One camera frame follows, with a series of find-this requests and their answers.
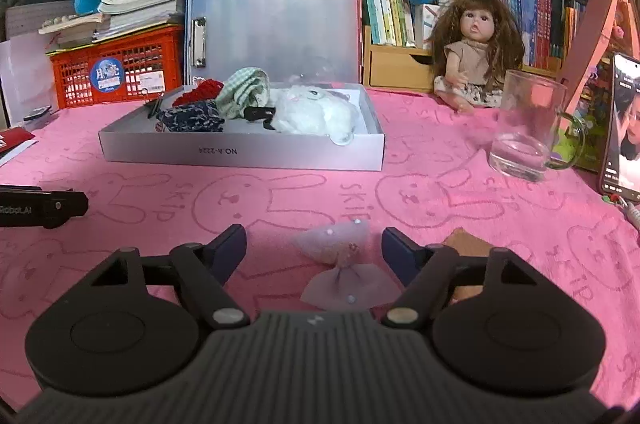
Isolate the red booklet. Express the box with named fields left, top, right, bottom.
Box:
left=0, top=127, right=34, bottom=154

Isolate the lilac organza bow clip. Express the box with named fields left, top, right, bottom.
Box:
left=294, top=219, right=400, bottom=311

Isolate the wooden drawer organizer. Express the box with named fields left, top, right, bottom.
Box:
left=361, top=25, right=564, bottom=93

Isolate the brown-haired baby doll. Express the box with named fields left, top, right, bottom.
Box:
left=431, top=0, right=525, bottom=114

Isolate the smartphone on stand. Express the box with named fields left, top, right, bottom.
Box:
left=599, top=53, right=640, bottom=203

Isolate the white charging cable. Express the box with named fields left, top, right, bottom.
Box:
left=612, top=195, right=640, bottom=235

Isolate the red crochet scrunchie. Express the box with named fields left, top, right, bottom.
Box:
left=172, top=79, right=224, bottom=107

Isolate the brown cardboard piece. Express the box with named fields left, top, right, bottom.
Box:
left=444, top=228, right=494, bottom=305

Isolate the red plastic crate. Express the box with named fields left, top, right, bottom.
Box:
left=49, top=25, right=183, bottom=109

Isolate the pink house-shaped stand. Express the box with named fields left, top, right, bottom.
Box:
left=559, top=0, right=639, bottom=173

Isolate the navy floral fabric scrunchie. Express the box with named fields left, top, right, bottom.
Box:
left=155, top=100, right=224, bottom=132

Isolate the pink towel table cover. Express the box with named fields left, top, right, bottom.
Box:
left=1, top=91, right=639, bottom=407

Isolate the clear glass mug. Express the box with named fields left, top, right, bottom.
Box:
left=488, top=70, right=586, bottom=182

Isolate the black binder clip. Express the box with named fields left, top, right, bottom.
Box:
left=143, top=92, right=165, bottom=119

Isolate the green checkered scrunchie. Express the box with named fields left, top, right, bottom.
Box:
left=215, top=67, right=270, bottom=119

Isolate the white fluffy scrunchie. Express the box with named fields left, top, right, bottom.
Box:
left=271, top=86, right=359, bottom=147

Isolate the translucent plastic clipboard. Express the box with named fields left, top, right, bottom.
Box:
left=184, top=0, right=361, bottom=84

